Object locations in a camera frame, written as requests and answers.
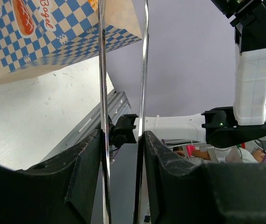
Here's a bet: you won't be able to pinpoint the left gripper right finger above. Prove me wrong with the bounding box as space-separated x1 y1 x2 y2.
144 131 266 224

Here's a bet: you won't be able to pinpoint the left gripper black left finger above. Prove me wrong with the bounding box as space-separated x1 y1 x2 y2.
0 130 102 224

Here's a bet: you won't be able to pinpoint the metal tongs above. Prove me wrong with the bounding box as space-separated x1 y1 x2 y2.
98 0 149 224

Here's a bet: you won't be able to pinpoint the blue checkered paper bag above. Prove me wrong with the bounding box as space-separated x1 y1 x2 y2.
0 0 142 84

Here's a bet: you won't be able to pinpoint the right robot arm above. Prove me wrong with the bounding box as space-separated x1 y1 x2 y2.
108 0 266 148

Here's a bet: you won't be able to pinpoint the person in background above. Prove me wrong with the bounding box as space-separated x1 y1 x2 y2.
173 146 266 164

